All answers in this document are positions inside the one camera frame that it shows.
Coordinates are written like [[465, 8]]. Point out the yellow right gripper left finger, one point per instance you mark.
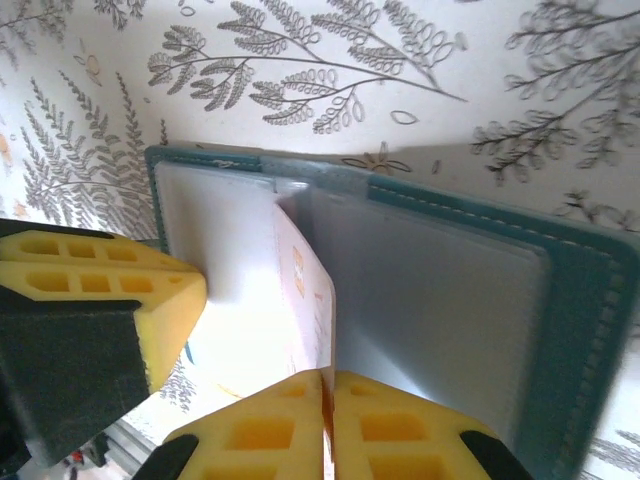
[[250, 435]]

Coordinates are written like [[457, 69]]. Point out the white card with gold chip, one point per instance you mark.
[[310, 300]]

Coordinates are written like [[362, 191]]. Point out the teal leather card holder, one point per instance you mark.
[[575, 325]]

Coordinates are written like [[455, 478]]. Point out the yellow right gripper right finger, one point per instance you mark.
[[400, 435]]

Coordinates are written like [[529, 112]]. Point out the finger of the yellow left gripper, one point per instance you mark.
[[140, 257], [75, 350]]

